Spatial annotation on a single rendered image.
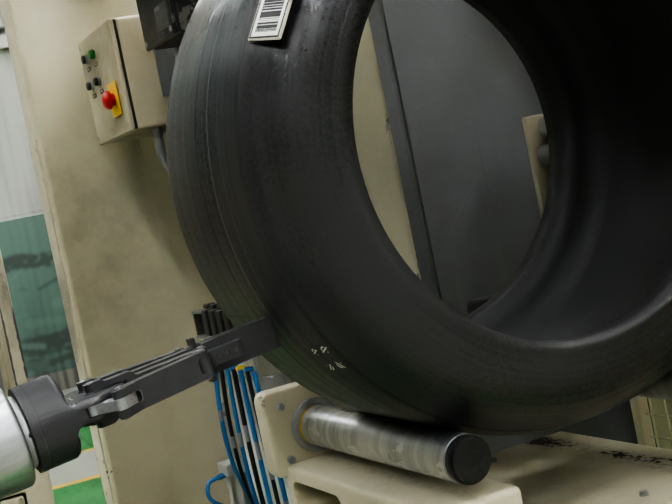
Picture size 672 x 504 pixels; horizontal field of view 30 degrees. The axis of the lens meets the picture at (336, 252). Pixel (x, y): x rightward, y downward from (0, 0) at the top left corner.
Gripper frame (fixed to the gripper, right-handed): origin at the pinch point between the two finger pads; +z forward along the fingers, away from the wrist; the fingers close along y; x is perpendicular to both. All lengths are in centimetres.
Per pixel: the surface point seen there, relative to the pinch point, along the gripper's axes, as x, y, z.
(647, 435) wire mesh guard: 36, 28, 58
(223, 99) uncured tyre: -20.9, -5.5, 4.1
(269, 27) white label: -25.2, -10.7, 8.0
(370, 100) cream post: -17.0, 26.6, 33.9
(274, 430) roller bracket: 14.2, 24.3, 8.6
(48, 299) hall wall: 49, 896, 154
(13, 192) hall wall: -40, 904, 158
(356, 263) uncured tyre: -4.5, -11.8, 8.2
